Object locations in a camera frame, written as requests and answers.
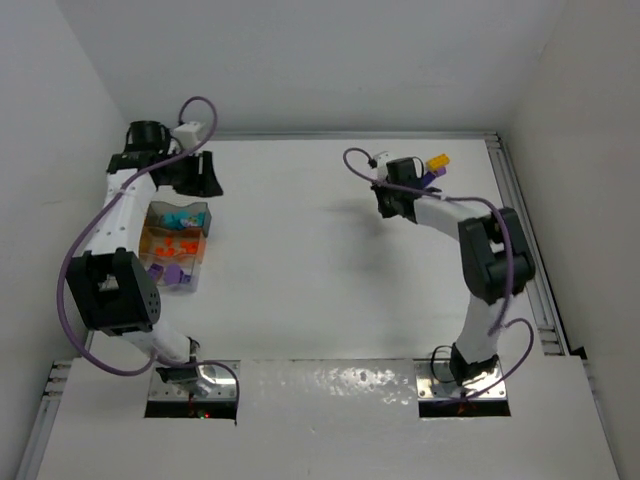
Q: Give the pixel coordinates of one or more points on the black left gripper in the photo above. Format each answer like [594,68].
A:
[195,173]

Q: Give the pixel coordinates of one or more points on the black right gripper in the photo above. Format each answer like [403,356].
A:
[432,181]

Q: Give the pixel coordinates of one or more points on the purple lego plate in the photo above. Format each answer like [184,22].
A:
[431,176]

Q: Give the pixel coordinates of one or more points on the teal 2x4 lego brick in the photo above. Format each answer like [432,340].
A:
[172,221]

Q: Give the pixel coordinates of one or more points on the yellow lego brick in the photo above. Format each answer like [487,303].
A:
[438,161]

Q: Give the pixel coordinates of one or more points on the orange round lego piece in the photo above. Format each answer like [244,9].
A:
[164,252]

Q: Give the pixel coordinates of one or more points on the purple arch lego brick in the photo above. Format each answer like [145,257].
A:
[175,275]

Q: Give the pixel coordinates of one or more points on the lilac lego brick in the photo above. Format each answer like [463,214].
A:
[155,271]

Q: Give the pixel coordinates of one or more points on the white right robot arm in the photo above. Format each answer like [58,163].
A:
[496,258]

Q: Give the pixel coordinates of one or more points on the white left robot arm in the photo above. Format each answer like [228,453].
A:
[112,290]

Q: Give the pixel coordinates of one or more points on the smoky grey transparent container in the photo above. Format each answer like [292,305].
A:
[158,208]

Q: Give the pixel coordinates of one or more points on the clear transparent container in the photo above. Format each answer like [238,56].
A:
[191,268]

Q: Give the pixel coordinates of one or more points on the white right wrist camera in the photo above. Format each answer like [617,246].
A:
[378,163]

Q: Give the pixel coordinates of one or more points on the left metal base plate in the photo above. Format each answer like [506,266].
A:
[203,383]

